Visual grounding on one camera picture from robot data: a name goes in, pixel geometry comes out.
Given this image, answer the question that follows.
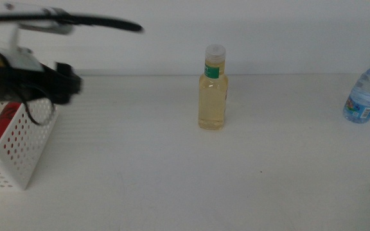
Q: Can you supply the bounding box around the yellow tea bottle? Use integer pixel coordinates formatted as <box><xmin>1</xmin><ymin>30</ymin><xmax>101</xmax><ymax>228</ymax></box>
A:
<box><xmin>197</xmin><ymin>44</ymin><xmax>229</xmax><ymax>132</ymax></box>

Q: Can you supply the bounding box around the small blue-capped water bottle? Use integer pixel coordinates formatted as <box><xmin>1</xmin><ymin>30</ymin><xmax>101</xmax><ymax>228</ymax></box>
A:
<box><xmin>342</xmin><ymin>56</ymin><xmax>370</xmax><ymax>124</ymax></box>

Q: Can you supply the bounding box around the white perforated plastic basket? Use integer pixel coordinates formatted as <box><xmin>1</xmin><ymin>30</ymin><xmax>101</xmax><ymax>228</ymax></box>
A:
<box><xmin>0</xmin><ymin>96</ymin><xmax>59</xmax><ymax>192</ymax></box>

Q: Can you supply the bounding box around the thin black cable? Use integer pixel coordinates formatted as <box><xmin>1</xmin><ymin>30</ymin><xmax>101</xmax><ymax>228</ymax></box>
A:
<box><xmin>20</xmin><ymin>91</ymin><xmax>58</xmax><ymax>127</ymax></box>

